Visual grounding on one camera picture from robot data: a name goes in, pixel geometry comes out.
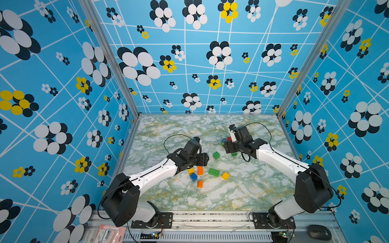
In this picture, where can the pink packaged item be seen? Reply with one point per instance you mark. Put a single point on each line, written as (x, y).
(110, 234)

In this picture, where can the yellow lego brick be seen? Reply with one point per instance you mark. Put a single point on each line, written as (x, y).
(191, 171)
(225, 175)

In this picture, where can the green square lego brick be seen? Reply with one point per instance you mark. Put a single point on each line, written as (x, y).
(216, 155)

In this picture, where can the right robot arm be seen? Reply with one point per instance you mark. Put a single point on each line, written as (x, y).
(312, 187)

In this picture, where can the yellow lego brick centre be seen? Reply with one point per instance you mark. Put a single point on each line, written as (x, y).
(225, 175)

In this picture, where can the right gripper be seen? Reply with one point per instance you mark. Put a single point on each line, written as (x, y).
(227, 146)

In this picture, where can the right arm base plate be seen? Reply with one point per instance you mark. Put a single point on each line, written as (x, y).
(262, 221)

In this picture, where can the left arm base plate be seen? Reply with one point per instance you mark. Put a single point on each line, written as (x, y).
(164, 221)

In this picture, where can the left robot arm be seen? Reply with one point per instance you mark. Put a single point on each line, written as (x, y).
(121, 200)

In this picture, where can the yellow lego brick left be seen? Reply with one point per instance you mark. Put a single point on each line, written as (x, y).
(191, 171)

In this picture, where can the aluminium front rail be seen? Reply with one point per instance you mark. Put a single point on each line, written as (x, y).
(232, 227)

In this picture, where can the blue lego brick left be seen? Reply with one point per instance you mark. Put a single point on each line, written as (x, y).
(193, 177)

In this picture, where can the orange long lego brick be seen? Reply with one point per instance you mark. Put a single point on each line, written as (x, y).
(200, 170)

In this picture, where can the black computer mouse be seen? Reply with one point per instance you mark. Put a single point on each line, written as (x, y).
(319, 232)

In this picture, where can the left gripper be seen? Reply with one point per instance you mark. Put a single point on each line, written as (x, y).
(203, 159)

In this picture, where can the green long lego brick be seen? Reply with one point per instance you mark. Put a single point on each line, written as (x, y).
(214, 172)

